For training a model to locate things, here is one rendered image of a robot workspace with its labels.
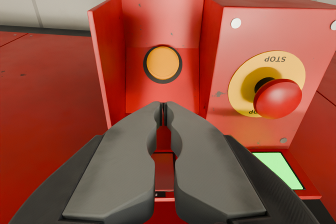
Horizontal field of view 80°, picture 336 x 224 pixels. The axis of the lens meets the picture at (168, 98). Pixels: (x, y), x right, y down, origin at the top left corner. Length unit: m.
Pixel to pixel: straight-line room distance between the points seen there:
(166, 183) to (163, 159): 0.03
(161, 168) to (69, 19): 0.90
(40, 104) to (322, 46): 0.47
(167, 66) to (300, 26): 0.13
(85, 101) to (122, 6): 0.28
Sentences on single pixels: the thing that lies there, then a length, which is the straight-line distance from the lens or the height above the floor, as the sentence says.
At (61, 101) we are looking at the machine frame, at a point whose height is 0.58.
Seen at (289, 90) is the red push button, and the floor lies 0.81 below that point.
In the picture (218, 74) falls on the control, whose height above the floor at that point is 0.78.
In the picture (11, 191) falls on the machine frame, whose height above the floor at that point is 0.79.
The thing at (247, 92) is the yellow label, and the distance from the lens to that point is 0.21.
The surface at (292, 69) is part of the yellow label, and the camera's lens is 0.22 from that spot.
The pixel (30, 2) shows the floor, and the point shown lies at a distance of 1.10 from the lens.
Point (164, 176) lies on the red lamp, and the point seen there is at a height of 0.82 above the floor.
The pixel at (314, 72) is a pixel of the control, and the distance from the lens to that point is 0.23.
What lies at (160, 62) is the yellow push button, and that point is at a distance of 0.24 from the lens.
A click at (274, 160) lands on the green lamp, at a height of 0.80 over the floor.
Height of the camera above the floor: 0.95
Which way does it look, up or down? 57 degrees down
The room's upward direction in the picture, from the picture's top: 177 degrees clockwise
